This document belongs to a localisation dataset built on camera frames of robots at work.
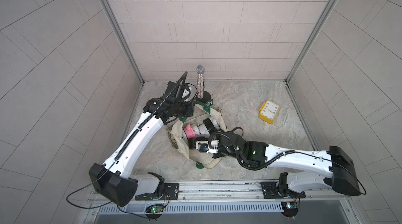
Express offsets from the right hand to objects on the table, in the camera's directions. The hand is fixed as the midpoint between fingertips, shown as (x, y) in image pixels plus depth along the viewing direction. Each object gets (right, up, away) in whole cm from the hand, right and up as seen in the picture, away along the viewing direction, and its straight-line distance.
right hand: (204, 139), depth 70 cm
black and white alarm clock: (+2, +3, +12) cm, 12 cm away
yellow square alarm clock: (+40, +10, +27) cm, 49 cm away
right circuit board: (+38, -30, -2) cm, 48 cm away
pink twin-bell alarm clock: (-8, +1, +7) cm, 11 cm away
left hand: (-4, +14, +4) cm, 15 cm away
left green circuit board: (-20, -27, -6) cm, 34 cm away
